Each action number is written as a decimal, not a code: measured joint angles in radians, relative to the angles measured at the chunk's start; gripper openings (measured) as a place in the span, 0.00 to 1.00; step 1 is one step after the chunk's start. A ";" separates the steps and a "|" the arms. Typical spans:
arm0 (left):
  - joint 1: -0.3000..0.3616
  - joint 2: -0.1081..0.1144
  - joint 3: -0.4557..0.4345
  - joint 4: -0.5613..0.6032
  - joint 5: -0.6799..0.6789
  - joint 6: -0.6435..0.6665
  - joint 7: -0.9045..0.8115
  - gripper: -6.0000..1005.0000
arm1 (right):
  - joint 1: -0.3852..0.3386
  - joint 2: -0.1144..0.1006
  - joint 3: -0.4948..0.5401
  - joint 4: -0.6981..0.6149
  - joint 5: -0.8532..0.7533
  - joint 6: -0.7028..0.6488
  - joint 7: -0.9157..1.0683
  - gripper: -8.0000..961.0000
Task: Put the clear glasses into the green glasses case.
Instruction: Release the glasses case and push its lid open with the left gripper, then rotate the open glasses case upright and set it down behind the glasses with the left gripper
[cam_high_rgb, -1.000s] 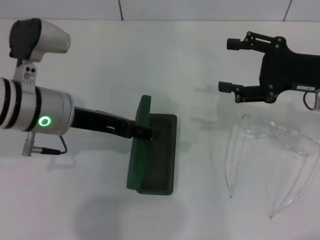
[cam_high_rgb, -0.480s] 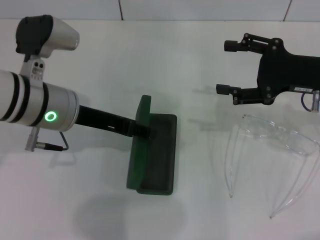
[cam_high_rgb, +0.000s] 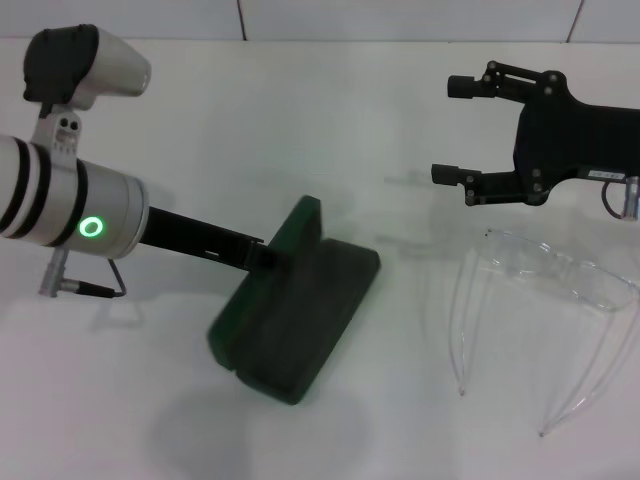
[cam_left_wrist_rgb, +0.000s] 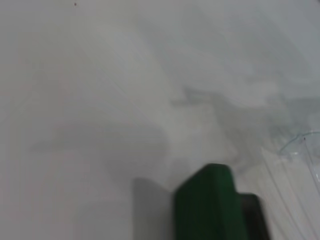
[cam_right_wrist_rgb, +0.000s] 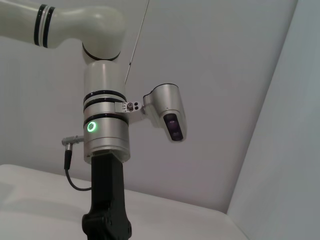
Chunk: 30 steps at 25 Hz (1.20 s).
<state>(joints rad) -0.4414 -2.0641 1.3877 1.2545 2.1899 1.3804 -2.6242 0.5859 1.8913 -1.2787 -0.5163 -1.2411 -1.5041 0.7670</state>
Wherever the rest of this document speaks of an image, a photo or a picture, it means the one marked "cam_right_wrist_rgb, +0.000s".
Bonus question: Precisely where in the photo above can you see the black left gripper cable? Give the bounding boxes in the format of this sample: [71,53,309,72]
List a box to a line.
[61,134,94,192]

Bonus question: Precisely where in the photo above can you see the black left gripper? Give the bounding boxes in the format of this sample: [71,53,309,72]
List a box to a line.
[81,152,133,240]

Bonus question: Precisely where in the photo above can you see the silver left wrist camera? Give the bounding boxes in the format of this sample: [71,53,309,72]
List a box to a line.
[142,83,189,144]

